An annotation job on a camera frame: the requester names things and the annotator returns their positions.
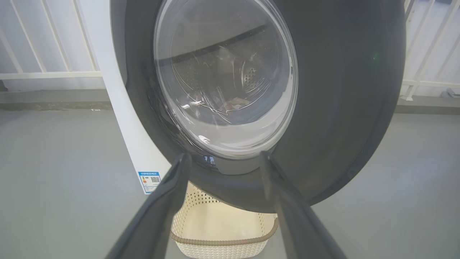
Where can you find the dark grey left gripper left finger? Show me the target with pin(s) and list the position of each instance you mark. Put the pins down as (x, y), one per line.
(154, 223)

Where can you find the white front-load washing machine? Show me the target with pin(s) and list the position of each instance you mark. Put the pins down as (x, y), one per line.
(118, 108)

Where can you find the blue energy label sticker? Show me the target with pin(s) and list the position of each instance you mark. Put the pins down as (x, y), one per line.
(149, 181)

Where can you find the cream perforated laundry basket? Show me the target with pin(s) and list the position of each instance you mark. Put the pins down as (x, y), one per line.
(222, 244)

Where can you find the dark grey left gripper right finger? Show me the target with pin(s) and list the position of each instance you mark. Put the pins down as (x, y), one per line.
(298, 230)

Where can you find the white metal railing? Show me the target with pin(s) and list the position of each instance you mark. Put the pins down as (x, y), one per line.
(431, 83)
(50, 75)

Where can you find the grey washing machine door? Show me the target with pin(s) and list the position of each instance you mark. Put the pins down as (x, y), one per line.
(341, 108)

